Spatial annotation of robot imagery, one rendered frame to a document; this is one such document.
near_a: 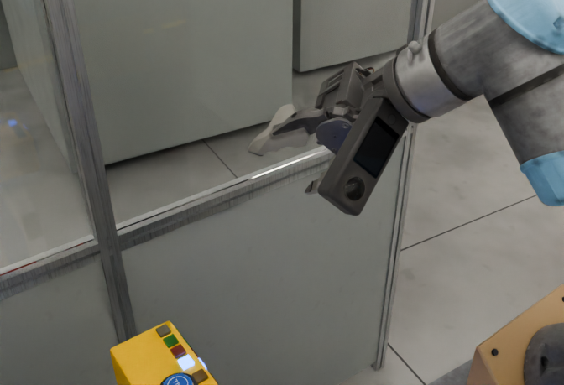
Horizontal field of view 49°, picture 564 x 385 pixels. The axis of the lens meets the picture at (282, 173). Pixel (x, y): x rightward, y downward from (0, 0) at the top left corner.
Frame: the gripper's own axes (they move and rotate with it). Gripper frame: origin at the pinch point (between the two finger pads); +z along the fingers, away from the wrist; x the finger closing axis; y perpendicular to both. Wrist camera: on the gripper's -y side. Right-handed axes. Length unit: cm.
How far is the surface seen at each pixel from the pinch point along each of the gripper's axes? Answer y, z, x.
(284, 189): 42, 51, -33
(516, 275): 101, 77, -172
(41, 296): 0, 70, 2
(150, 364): -16.0, 31.7, -6.9
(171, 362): -15.1, 29.9, -9.1
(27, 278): 0, 66, 7
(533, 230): 133, 77, -187
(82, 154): 17, 47, 13
